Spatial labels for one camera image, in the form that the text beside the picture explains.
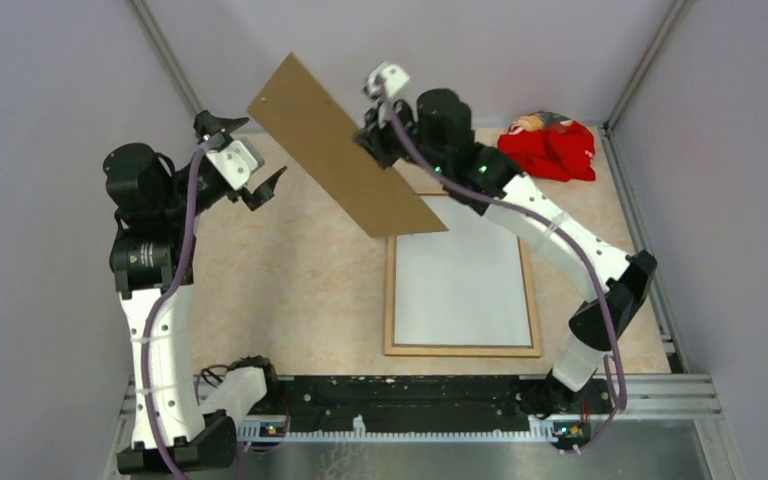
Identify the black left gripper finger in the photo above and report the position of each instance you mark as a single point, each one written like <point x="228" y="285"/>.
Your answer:
<point x="206" y="125"/>
<point x="263" y="193"/>

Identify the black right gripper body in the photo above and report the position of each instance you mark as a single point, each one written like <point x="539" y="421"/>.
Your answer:
<point x="390" y="141"/>

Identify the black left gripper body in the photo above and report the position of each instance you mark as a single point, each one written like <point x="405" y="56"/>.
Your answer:
<point x="206" y="192"/>

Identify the brown frame backing board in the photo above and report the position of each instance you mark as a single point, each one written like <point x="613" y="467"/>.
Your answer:
<point x="299" y="113"/>

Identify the wooden picture frame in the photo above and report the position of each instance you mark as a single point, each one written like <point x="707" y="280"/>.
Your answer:
<point x="457" y="351"/>

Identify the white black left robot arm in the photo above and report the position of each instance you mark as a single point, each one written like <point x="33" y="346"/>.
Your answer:
<point x="176" y="432"/>

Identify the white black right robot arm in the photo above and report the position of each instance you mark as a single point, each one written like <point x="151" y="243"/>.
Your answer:
<point x="437" y="135"/>

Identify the red crumpled cloth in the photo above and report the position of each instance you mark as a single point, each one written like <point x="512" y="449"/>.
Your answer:
<point x="551" y="146"/>

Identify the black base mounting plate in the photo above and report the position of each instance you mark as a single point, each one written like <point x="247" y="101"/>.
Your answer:
<point x="427" y="403"/>

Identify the left controller board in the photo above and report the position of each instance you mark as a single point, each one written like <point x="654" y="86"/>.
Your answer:
<point x="272" y="430"/>

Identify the controller board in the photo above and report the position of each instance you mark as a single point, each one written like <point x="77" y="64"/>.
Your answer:
<point x="571" y="431"/>
<point x="272" y="430"/>

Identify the right controller board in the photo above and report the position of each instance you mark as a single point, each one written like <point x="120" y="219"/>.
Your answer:
<point x="571" y="431"/>

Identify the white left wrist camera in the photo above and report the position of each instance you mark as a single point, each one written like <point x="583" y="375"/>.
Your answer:
<point x="236" y="162"/>

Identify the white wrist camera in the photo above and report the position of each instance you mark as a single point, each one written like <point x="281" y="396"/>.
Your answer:
<point x="236" y="162"/>
<point x="386" y="80"/>

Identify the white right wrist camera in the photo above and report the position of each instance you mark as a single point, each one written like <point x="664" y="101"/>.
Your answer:
<point x="386" y="80"/>

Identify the white toothed cable duct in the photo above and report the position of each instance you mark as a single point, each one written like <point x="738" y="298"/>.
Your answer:
<point x="255" y="431"/>

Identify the aluminium front rail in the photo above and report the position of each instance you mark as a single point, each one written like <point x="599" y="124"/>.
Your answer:
<point x="666" y="395"/>

